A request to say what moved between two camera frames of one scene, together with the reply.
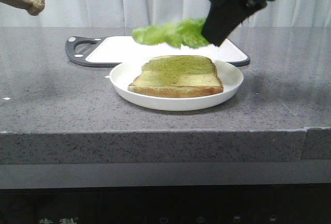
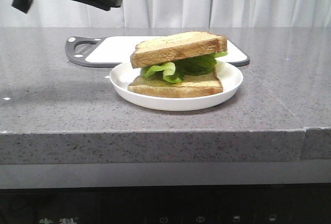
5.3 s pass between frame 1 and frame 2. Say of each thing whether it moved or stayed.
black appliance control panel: stayed
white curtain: stayed
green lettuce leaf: moved
